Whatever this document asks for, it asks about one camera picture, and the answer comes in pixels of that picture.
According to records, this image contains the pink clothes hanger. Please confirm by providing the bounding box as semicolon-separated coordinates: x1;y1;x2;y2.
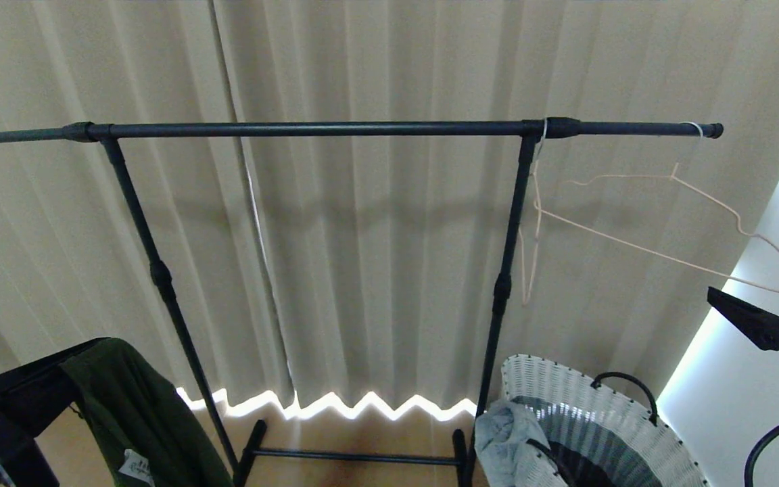
537;124;779;295
517;135;547;306

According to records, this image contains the black clothes rack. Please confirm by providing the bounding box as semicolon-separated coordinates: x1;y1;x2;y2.
0;116;725;487

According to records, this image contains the beige curtain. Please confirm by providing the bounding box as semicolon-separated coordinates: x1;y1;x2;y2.
0;0;779;423

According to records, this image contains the pale grey garment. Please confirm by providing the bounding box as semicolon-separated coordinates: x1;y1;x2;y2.
474;398;552;487

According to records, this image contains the white laundry basket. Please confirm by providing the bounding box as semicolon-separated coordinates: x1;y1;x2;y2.
498;353;711;487

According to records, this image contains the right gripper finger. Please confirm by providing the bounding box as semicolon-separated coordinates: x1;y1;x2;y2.
707;286;779;352

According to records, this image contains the green long-sleeved shirt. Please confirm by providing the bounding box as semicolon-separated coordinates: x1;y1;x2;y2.
60;337;233;487

